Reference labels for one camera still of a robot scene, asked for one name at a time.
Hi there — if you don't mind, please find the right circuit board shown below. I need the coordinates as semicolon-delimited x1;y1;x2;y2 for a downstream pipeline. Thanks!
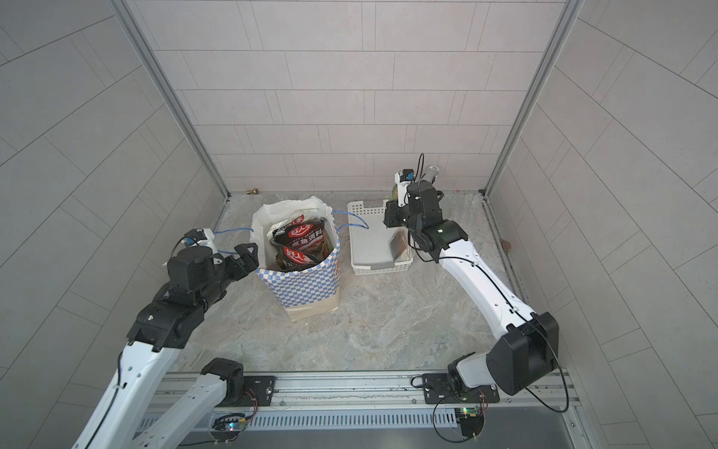
454;407;485;440

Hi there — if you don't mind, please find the black red seasoning packet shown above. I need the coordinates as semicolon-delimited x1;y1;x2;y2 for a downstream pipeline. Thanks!
270;218;325;253

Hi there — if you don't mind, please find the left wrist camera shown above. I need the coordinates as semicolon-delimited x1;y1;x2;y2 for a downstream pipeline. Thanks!
181;228;218;254

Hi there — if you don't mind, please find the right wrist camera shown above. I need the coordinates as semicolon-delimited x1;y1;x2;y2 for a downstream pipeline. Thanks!
393;168;415;207

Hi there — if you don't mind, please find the left circuit board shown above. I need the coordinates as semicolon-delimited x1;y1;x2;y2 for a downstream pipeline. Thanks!
211;413;254;434

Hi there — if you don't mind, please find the white perforated plastic basket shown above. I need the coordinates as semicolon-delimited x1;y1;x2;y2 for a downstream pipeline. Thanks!
347;200;413;276

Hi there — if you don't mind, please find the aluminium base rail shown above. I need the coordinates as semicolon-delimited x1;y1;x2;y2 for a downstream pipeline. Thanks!
194;370;579;432

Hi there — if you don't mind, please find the checkered paper bag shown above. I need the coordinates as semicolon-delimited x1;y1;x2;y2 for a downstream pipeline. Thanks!
247;196;341;322

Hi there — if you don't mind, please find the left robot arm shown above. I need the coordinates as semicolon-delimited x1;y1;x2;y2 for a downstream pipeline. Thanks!
75;243;259;448

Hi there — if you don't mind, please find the circuit board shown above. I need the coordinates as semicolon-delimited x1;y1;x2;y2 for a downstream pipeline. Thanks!
211;413;254;434
454;407;485;440

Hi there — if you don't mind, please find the clear plastic seasoning packet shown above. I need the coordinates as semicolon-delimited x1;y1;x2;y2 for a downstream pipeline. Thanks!
389;228;411;264

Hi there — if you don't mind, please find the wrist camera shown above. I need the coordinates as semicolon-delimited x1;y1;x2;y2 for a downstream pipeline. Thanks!
393;168;415;207
181;228;218;254

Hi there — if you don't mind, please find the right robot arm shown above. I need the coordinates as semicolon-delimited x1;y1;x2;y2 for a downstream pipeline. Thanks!
383;169;561;396

